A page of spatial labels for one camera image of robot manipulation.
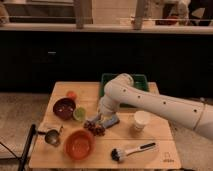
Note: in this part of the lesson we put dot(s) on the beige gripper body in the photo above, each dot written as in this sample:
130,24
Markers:
106,119

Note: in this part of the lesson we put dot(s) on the purple bowl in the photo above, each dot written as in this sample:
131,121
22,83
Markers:
64,108

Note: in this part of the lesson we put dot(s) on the grey blue towel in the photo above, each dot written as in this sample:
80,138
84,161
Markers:
95,118

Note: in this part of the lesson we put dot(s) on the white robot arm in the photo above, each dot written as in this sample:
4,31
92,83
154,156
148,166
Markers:
193,115

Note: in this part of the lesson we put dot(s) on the orange bowl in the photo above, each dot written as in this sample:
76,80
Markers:
79,145

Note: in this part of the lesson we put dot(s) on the blue sponge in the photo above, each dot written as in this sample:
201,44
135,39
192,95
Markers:
114,122

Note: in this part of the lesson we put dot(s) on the bunch of dark grapes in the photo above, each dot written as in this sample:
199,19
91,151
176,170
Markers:
95,129

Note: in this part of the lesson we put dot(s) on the green lime cup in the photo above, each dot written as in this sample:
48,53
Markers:
79,114

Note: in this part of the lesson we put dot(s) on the white paper cup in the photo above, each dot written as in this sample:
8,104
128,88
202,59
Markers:
141,119

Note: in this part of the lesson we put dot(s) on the small orange fruit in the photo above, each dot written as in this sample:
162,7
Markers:
72,95

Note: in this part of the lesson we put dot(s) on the green plastic tray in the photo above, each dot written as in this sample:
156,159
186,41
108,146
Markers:
139,81

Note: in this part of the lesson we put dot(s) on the metal measuring cup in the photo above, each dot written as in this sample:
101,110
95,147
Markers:
51,134

